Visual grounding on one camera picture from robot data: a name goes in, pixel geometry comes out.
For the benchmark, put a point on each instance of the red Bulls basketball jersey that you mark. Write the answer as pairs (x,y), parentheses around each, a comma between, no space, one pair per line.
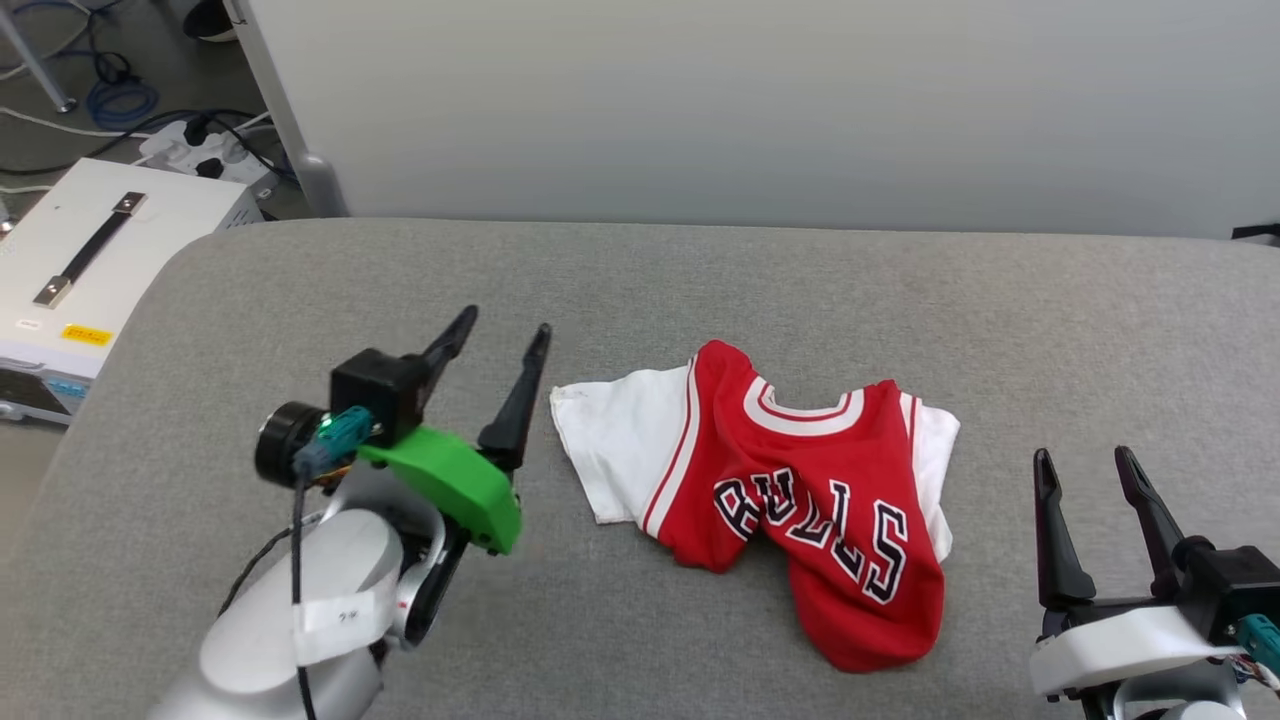
(800,500)

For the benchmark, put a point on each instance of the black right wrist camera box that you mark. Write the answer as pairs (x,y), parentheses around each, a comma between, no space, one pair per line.
(1235,580)

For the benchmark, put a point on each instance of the black metal stand foot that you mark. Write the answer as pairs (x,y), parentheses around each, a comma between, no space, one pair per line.
(1258,233)

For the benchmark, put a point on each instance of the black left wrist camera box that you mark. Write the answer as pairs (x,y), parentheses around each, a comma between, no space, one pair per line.
(380,390)

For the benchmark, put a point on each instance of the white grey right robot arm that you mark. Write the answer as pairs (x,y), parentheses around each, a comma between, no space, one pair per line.
(1170,700)

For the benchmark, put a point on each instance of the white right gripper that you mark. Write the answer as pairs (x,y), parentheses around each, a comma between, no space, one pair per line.
(1120,645)

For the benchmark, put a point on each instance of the white tape label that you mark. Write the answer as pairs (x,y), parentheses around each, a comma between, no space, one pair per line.
(345,620)

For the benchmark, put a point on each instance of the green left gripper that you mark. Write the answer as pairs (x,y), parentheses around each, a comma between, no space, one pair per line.
(455,485)

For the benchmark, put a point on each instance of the grey metal partition post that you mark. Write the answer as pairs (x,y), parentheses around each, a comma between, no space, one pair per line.
(290,130)

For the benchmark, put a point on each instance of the white power strip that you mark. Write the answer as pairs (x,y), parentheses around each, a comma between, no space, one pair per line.
(180,150)

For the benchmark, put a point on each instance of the teal camera connector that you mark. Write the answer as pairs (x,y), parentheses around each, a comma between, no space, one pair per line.
(1262,640)
(340,435)

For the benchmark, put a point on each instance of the teal left camera connector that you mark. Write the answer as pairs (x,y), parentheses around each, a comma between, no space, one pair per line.
(340,435)

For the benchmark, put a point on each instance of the thin grey metal table leg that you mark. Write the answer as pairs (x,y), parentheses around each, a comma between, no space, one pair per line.
(35,60)

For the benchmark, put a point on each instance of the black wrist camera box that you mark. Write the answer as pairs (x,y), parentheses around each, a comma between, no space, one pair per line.
(380,390)
(1235,580)

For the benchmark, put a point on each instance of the teal right camera connector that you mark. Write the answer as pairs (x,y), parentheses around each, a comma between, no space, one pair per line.
(1262,640)

